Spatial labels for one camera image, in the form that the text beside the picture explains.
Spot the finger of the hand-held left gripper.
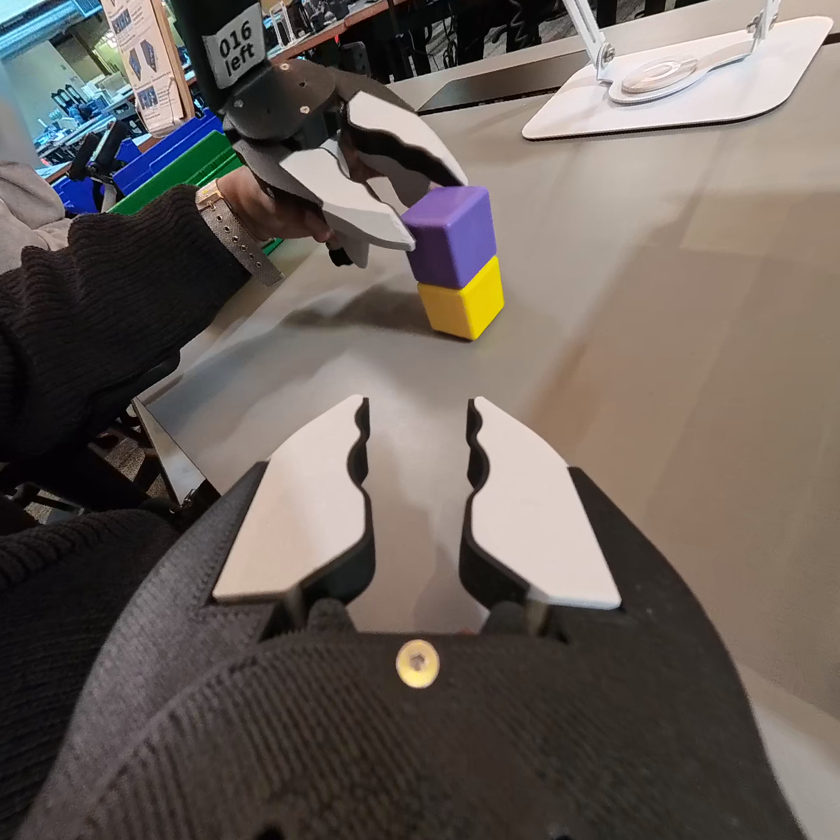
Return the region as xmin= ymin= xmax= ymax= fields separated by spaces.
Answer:
xmin=279 ymin=146 xmax=417 ymax=252
xmin=338 ymin=91 xmax=470 ymax=207

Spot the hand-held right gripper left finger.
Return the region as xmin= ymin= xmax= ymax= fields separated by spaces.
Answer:
xmin=211 ymin=394 xmax=376 ymax=624

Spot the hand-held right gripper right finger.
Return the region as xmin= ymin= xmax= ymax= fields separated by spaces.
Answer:
xmin=459 ymin=395 xmax=623 ymax=624

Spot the purple cube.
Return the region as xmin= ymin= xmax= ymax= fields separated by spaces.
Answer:
xmin=400 ymin=185 xmax=497 ymax=288

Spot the green plastic bin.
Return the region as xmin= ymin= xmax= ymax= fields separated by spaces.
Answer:
xmin=108 ymin=130 xmax=284 ymax=257

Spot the yellow cube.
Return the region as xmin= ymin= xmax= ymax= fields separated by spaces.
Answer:
xmin=416 ymin=256 xmax=506 ymax=342

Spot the person's left forearm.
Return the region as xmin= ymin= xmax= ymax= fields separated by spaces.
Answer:
xmin=0 ymin=185 xmax=253 ymax=460

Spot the person's left hand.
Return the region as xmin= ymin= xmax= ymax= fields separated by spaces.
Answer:
xmin=213 ymin=167 xmax=336 ymax=245

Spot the silver wristwatch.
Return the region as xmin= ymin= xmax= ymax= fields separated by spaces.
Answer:
xmin=195 ymin=178 xmax=284 ymax=287

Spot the blue plastic bin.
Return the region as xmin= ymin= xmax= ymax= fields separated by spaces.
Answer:
xmin=52 ymin=108 xmax=224 ymax=214

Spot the wooden instruction board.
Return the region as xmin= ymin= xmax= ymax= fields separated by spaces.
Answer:
xmin=98 ymin=0 xmax=194 ymax=139

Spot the person's black clothing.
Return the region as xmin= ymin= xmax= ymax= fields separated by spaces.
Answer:
xmin=0 ymin=508 xmax=198 ymax=840

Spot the white document stand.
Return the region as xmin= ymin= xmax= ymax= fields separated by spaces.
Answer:
xmin=521 ymin=0 xmax=834 ymax=142

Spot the dark desk cable flap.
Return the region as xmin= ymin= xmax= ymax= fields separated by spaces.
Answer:
xmin=416 ymin=52 xmax=595 ymax=114

